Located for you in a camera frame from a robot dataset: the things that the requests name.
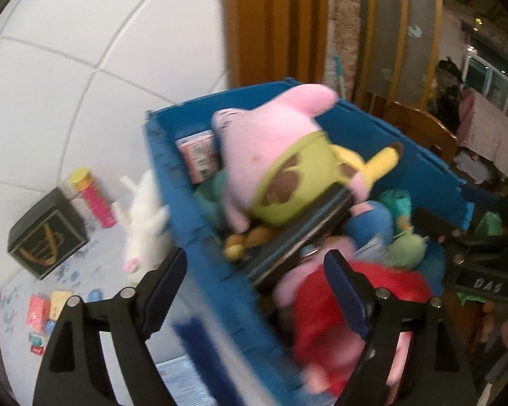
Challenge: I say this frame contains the teal broom handle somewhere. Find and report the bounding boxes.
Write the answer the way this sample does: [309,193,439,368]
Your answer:
[332,55,348,98]

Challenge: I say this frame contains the red white box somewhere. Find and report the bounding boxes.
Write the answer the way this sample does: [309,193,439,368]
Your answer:
[175,131,221,184]

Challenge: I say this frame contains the wooden door frame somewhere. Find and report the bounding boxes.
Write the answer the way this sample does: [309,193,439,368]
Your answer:
[222,0,331,89]

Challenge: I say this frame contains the pink hanging cloth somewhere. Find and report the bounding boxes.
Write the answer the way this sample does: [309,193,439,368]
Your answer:
[457,89,508,187]

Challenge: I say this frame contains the white plush toy green patch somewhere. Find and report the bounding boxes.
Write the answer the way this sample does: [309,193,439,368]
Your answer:
[118,169,174,275]

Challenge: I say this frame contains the pink star plush green shorts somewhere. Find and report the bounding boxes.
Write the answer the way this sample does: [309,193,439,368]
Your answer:
[212,84,365,227]

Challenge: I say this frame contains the blue plush toy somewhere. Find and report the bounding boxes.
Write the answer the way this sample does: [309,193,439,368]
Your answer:
[343,201,394,248]

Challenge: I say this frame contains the stack of yellow cards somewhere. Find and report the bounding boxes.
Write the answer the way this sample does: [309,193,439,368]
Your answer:
[48,290,72,320]

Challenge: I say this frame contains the floral bed sheet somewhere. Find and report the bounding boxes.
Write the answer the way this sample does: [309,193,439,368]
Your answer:
[0,216,204,406]

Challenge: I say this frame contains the grey curtain gold trim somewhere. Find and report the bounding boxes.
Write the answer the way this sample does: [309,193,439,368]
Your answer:
[347,0,443,106]

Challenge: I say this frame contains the black gift box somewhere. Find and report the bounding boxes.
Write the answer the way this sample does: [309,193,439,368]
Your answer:
[7,186,89,280]

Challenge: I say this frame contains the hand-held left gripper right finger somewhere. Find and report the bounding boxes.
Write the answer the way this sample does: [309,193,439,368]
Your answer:
[324,250,477,406]

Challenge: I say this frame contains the green bag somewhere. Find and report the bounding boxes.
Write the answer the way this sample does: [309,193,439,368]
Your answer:
[474,210,504,238]

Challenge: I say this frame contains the printed paper sheet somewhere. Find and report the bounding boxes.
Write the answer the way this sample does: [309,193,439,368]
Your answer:
[156,354,221,406]

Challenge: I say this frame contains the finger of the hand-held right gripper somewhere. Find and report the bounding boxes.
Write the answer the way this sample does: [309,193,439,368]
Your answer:
[461,184,508,210]
[410,206,464,244]

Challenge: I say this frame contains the small green plush toy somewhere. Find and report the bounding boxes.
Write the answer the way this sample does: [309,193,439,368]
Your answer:
[383,230,426,269]

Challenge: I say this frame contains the brown plush toy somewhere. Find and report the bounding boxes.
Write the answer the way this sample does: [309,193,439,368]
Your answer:
[224,225,276,261]

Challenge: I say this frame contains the dark hanging clothes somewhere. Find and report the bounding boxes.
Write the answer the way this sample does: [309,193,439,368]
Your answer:
[427,59,466,111]

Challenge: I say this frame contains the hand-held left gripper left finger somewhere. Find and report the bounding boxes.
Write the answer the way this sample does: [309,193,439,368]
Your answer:
[33,247,188,406]

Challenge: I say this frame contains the white padded headboard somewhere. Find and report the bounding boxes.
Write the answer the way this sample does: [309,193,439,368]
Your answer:
[0,0,233,288]

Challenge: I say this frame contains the black flat case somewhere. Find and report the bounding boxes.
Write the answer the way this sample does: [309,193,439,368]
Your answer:
[237,186,356,292]

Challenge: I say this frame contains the teal plush toy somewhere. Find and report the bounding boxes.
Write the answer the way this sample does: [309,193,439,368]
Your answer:
[192,169,238,238]

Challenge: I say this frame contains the teal printed packet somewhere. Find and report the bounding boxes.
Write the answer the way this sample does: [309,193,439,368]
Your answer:
[379,189,413,238]

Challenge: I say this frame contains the pink plush toy red dress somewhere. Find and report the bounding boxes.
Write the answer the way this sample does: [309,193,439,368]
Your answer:
[273,237,432,398]

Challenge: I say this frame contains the pink snack canister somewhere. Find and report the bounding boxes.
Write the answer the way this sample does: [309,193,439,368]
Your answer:
[69,167,118,229]

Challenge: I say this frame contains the blue plastic container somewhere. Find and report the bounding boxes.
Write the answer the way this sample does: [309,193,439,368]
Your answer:
[143,77,477,406]

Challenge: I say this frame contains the wooden chair frame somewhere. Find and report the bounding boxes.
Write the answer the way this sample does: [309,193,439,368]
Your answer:
[366,93,458,157]

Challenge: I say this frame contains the window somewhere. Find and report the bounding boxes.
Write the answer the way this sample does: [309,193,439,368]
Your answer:
[463,34,508,115]

